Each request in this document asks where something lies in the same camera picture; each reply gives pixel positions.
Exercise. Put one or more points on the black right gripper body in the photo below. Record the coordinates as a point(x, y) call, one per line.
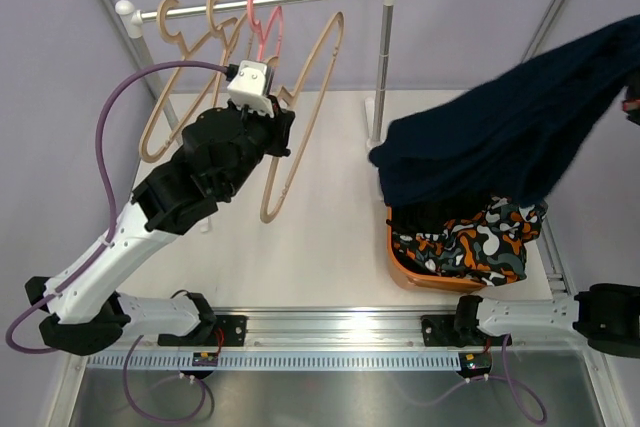
point(631, 106)

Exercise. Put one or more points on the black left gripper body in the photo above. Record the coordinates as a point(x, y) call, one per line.
point(262, 136)

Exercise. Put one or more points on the navy blue shorts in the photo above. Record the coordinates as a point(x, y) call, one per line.
point(515, 135)

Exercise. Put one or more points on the pink hanger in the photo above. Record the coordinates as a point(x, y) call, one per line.
point(263, 32)

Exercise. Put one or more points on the orange camouflage shorts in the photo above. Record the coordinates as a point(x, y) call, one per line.
point(498, 247)

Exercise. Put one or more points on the black shorts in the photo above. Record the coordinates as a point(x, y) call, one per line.
point(405, 270)
point(431, 217)

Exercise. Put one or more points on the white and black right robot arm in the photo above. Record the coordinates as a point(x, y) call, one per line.
point(606, 315)

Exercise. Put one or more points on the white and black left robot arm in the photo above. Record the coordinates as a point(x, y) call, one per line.
point(86, 311)

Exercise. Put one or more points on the silver clothes rack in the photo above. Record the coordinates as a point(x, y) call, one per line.
point(133, 20)

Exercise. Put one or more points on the orange plastic basket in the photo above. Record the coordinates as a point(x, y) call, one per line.
point(424, 249)

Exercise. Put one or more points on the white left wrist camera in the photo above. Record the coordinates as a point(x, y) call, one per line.
point(250, 88)

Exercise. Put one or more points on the aluminium mounting rail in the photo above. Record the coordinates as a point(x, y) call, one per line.
point(330, 329)

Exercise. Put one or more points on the white slotted cable duct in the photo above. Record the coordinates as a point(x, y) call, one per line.
point(277, 361)

